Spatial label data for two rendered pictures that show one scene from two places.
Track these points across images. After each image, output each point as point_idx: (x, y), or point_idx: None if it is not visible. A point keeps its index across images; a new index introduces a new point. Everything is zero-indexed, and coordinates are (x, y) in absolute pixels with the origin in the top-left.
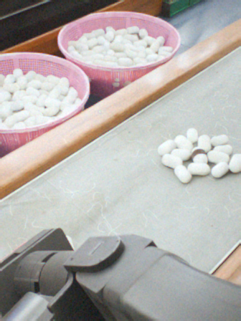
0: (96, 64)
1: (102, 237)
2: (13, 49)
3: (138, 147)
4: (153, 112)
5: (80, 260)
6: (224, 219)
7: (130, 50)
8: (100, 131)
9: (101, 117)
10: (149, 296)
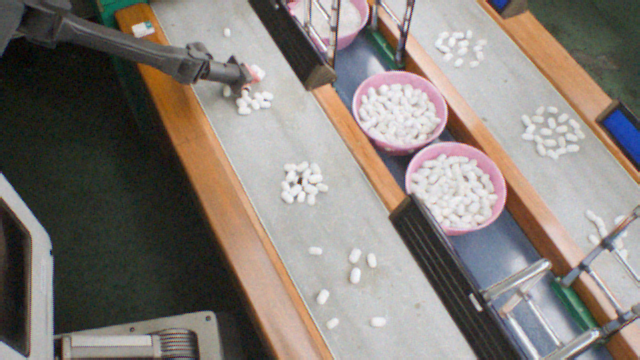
0: (416, 156)
1: (202, 58)
2: (458, 117)
3: (325, 158)
4: (360, 180)
5: (198, 52)
6: (252, 174)
7: (450, 197)
8: (344, 140)
9: (352, 141)
10: (164, 46)
